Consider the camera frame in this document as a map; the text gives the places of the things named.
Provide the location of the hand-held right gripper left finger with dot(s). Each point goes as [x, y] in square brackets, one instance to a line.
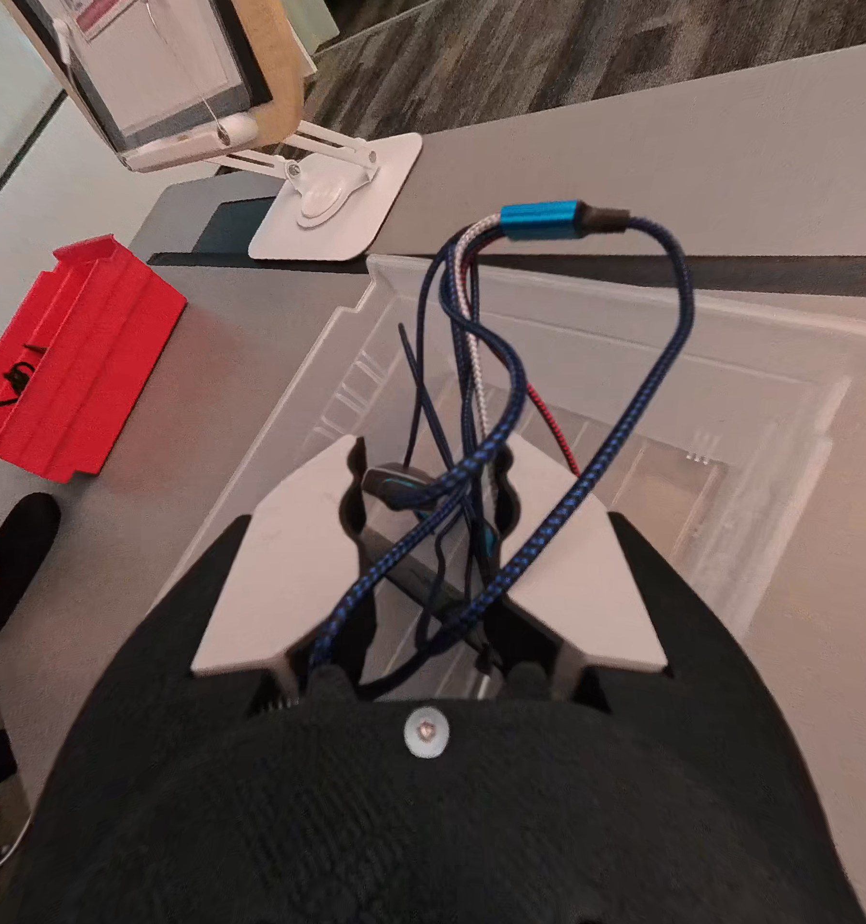
[281, 563]

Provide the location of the wooden instruction board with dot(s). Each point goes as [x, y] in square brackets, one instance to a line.
[187, 72]

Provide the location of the white stand base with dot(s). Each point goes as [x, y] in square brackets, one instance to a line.
[346, 209]

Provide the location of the red plastic bin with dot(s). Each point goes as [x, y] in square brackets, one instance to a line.
[79, 361]

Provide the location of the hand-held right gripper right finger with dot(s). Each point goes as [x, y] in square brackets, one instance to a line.
[592, 592]

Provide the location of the clear plastic bin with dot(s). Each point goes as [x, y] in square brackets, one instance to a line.
[693, 375]

